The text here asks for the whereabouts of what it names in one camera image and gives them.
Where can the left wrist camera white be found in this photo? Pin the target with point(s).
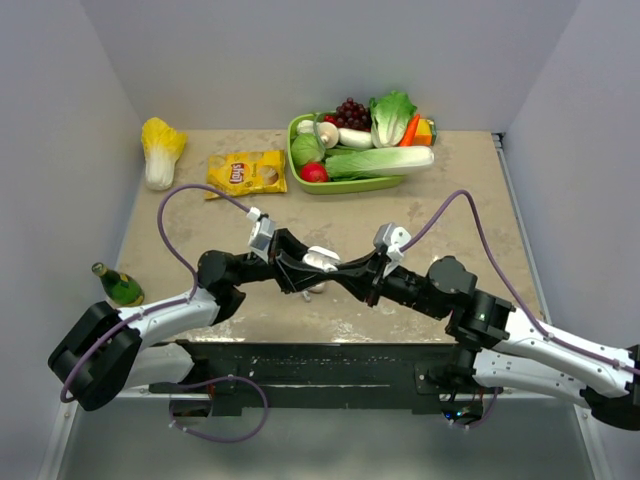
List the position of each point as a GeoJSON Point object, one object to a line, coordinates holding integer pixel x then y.
{"type": "Point", "coordinates": [261, 234]}

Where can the green plastic basket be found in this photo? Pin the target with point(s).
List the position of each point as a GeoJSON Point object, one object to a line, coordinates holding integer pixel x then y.
{"type": "Point", "coordinates": [331, 187]}

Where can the white earbud charging case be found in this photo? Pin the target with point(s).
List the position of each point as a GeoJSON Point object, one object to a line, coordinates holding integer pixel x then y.
{"type": "Point", "coordinates": [321, 258]}

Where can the round green cabbage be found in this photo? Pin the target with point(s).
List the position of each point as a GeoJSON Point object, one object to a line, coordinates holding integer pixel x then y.
{"type": "Point", "coordinates": [306, 149]}

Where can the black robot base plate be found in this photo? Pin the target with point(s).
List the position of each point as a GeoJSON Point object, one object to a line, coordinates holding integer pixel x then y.
{"type": "Point", "coordinates": [419, 378]}

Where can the green champagne bottle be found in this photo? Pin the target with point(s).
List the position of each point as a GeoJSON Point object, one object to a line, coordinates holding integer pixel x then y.
{"type": "Point", "coordinates": [121, 289]}

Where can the red apple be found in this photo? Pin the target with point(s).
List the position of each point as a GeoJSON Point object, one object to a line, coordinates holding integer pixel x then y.
{"type": "Point", "coordinates": [314, 172]}

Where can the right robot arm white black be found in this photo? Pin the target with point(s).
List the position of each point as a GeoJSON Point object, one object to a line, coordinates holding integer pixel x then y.
{"type": "Point", "coordinates": [502, 345]}

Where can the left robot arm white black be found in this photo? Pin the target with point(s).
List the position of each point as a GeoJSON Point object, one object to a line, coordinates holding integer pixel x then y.
{"type": "Point", "coordinates": [95, 359]}

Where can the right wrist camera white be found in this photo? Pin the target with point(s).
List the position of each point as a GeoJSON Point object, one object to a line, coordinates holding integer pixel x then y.
{"type": "Point", "coordinates": [392, 238]}

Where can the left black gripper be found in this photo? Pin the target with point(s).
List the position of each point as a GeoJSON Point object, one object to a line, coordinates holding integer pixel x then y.
{"type": "Point", "coordinates": [284, 254]}

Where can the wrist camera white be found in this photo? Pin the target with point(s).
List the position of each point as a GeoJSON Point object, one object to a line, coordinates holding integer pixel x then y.
{"type": "Point", "coordinates": [392, 238]}
{"type": "Point", "coordinates": [261, 234]}

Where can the white daikon radish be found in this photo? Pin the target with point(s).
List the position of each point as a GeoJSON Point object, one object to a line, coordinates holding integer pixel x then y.
{"type": "Point", "coordinates": [355, 139]}

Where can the beige earbud case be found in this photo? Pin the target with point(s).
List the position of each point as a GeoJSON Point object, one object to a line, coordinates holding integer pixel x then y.
{"type": "Point", "coordinates": [318, 288]}

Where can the yellow Lays chips bag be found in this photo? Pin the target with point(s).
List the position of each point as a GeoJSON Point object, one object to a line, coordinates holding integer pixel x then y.
{"type": "Point", "coordinates": [247, 173]}

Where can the long white green cabbage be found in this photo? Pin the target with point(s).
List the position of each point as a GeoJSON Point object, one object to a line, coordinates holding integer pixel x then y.
{"type": "Point", "coordinates": [379, 162]}

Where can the orange pumpkin slice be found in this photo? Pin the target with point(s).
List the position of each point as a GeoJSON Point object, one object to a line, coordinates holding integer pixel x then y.
{"type": "Point", "coordinates": [426, 133]}

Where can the yellow napa cabbage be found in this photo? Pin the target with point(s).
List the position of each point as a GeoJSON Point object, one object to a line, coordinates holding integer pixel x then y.
{"type": "Point", "coordinates": [163, 146]}

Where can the aluminium frame rail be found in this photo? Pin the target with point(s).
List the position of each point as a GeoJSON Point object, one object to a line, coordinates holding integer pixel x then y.
{"type": "Point", "coordinates": [499, 147]}

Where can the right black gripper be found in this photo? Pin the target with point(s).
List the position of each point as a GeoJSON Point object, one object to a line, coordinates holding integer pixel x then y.
{"type": "Point", "coordinates": [360, 287]}

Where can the beige mushroom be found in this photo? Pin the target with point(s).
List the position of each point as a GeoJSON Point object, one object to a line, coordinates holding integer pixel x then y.
{"type": "Point", "coordinates": [327, 133]}

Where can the orange carrot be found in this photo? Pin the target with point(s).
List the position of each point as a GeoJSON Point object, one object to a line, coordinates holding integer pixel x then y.
{"type": "Point", "coordinates": [410, 132]}

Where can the green leafy lettuce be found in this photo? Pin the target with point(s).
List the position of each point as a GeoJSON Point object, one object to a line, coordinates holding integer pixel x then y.
{"type": "Point", "coordinates": [390, 117]}

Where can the purple grapes bunch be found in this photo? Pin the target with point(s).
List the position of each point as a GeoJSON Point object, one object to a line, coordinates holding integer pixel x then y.
{"type": "Point", "coordinates": [353, 115]}

